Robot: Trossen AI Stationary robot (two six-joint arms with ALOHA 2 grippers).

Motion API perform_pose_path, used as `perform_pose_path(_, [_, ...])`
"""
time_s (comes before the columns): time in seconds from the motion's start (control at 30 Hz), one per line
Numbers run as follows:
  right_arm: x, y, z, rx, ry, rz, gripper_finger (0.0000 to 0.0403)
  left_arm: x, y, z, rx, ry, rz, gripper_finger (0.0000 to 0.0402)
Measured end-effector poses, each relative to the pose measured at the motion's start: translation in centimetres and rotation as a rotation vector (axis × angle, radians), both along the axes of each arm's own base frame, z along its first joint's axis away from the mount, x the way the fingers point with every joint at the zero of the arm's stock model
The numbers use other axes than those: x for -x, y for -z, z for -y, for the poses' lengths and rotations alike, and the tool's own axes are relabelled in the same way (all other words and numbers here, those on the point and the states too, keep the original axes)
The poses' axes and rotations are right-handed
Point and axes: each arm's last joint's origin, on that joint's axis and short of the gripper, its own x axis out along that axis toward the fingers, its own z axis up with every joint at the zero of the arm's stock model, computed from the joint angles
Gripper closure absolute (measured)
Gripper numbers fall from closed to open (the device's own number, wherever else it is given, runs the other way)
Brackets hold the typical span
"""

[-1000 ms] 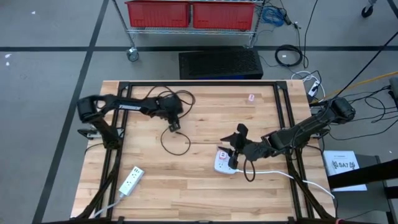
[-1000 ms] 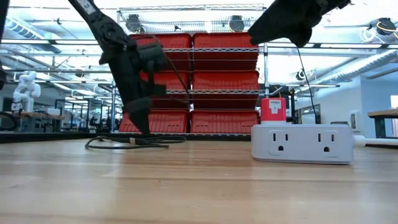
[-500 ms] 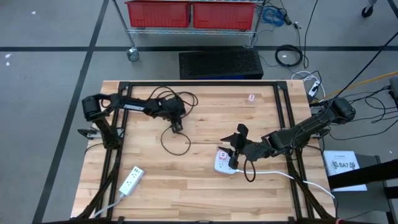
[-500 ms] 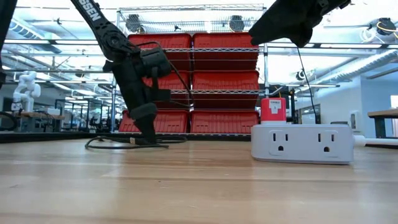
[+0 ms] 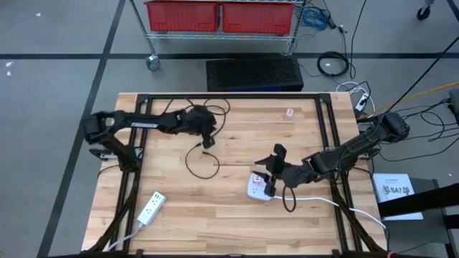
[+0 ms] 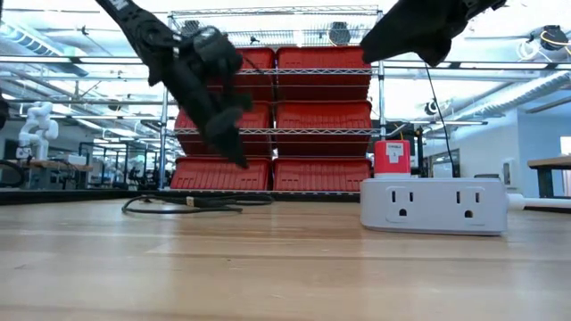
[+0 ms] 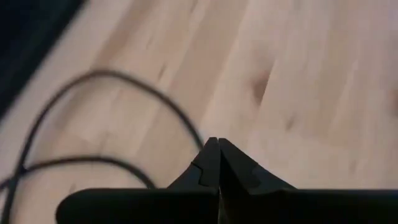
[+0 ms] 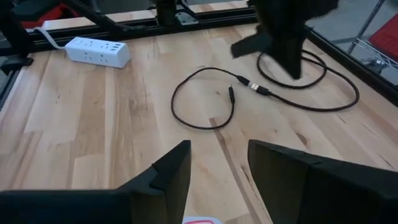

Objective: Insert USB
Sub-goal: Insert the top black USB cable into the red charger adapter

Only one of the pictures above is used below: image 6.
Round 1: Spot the black ceiling device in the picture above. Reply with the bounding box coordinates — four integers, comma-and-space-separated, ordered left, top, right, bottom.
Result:
528, 24, 571, 53

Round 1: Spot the long black USB cable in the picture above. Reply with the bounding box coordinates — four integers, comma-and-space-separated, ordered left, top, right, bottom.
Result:
142, 192, 275, 209

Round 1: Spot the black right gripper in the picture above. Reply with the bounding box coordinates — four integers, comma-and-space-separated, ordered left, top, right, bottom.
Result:
360, 0, 475, 69

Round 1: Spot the black metal table frame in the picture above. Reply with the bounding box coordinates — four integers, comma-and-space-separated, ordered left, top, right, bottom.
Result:
0, 188, 363, 206

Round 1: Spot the chrome wire shelving cart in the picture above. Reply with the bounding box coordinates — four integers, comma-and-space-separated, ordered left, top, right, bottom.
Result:
158, 4, 390, 197

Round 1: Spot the thick black cable loop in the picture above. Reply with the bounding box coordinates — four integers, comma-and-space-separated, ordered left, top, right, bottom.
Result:
0, 159, 27, 189

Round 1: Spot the white ventilation duct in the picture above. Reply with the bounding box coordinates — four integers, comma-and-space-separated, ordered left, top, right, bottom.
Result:
441, 70, 571, 122

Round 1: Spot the short black USB cable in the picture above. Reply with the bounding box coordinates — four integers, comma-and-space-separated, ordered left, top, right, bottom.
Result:
120, 193, 244, 216

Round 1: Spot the smooth white power cord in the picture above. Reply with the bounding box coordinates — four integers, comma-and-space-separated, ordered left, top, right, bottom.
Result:
506, 192, 571, 212

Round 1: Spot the black monitor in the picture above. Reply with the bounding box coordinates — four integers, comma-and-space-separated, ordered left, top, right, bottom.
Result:
428, 149, 461, 178

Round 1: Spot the thin black hanging cable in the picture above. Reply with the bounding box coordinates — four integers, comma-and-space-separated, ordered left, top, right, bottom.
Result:
423, 64, 459, 178

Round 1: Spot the white square power strip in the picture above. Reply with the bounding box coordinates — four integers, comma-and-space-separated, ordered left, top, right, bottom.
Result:
359, 176, 510, 237

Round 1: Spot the red USB charger cube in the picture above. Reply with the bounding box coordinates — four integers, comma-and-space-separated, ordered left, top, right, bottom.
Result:
373, 139, 412, 179

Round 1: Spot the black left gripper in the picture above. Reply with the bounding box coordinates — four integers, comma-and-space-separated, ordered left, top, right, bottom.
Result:
172, 26, 254, 170

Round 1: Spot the wooden side table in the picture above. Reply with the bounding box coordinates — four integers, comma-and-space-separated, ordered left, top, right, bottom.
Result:
526, 155, 571, 200

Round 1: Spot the red plastic bin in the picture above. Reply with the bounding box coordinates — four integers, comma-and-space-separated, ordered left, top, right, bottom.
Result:
174, 102, 274, 158
272, 156, 374, 193
209, 46, 276, 103
170, 155, 273, 192
275, 45, 373, 102
274, 100, 374, 158

